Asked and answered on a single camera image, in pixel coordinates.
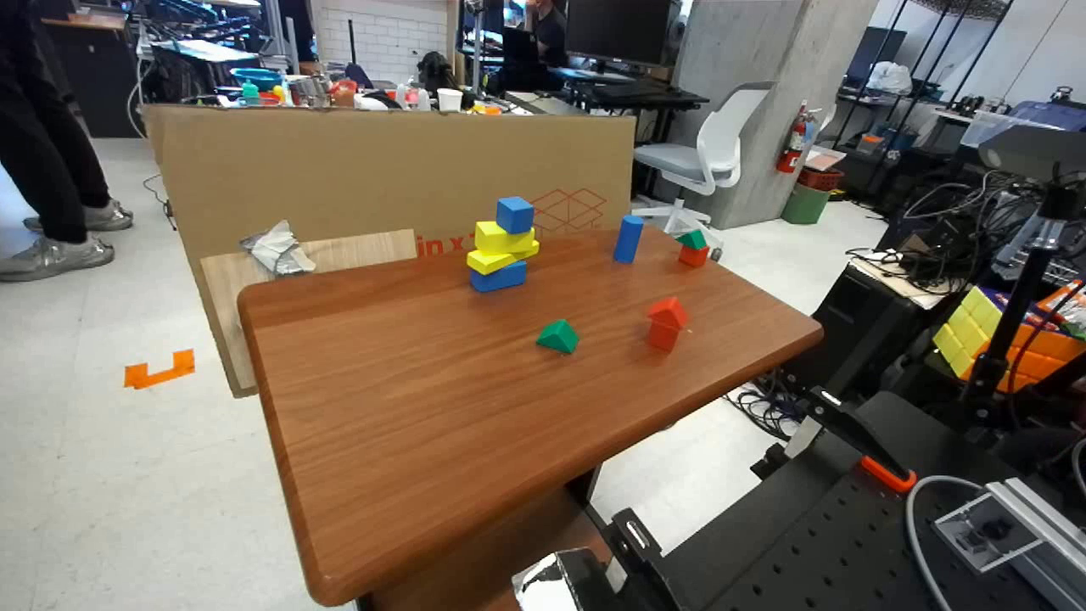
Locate green wedge block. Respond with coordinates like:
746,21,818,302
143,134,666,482
537,318,579,356

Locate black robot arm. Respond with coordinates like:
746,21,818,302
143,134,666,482
806,182,1079,487

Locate blue cube on top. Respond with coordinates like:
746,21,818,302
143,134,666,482
496,197,537,235

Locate orange block under green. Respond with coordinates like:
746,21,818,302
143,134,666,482
677,246,710,268

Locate blue base block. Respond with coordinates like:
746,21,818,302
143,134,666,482
467,261,529,295

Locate yellow blocks in stack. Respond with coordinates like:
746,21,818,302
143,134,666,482
463,220,540,275

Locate tall blue block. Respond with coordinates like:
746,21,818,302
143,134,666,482
610,212,645,264

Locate red block stack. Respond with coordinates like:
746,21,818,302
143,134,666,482
649,297,688,353

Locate green block on orange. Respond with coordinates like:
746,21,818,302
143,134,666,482
677,229,710,251

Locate white office chair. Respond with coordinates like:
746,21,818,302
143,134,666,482
632,85,765,235

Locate large cardboard sheet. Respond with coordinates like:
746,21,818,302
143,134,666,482
144,104,635,261

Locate white crumpled cloth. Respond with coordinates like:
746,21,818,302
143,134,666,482
240,220,315,278

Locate green bucket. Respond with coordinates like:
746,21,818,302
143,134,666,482
781,186,829,224

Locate orange floor marker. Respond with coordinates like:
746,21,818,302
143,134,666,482
122,350,196,389

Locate yellow sticky note pad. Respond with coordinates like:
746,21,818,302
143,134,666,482
933,289,1002,380

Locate person in black trousers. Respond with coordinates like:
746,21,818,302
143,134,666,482
0,0,133,278

